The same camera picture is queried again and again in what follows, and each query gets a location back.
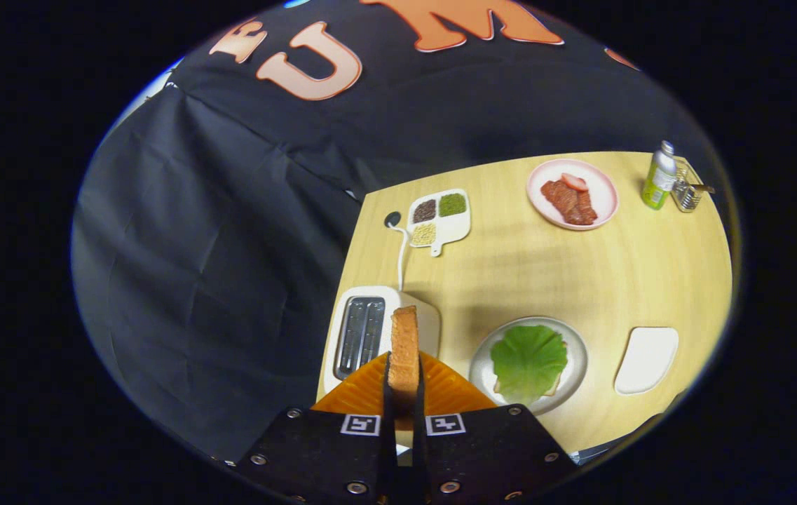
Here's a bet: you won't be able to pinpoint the white three-compartment tray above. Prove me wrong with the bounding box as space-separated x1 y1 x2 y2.
407 188 472 258

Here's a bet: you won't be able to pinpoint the green lettuce leaf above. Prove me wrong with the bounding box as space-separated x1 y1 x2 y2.
489 324 569 406

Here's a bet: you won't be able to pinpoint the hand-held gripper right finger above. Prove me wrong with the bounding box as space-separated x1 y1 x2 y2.
412 351 578 504

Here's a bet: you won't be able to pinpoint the cream white toaster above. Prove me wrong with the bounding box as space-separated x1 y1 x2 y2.
322 285 442 395

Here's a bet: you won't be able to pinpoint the wire mesh basket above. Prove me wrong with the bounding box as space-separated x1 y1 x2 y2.
672 160 704 213

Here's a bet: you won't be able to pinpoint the pink plate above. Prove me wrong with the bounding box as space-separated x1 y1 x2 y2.
526 159 620 231

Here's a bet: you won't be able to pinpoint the white power cable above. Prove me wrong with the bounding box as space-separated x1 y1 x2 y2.
390 223 411 292

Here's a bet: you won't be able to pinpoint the white curved dish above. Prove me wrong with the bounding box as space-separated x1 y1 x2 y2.
614 326 680 396

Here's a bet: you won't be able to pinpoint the white round plate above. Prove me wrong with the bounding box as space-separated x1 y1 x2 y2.
469 316 589 416

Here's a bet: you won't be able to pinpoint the white bread slice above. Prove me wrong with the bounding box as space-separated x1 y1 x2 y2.
493 340 568 398

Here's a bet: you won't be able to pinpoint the toasted bread slice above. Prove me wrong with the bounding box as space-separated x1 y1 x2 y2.
388 305 421 430

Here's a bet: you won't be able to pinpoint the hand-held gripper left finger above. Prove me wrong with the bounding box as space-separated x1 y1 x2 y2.
236 351 399 504

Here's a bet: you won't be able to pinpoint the brown meat slices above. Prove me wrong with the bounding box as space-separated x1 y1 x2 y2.
540 180 599 227

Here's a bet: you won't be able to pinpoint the green label bottle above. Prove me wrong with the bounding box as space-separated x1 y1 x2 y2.
641 140 678 210

